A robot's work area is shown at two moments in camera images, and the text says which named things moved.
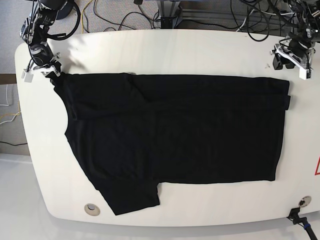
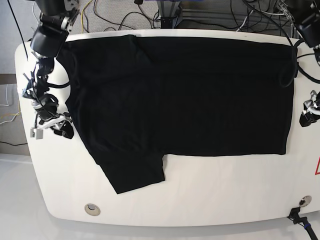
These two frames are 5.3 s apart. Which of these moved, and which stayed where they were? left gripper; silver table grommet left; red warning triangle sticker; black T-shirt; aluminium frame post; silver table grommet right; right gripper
Moved: right gripper; black T-shirt; left gripper
Stayed: silver table grommet right; red warning triangle sticker; aluminium frame post; silver table grommet left
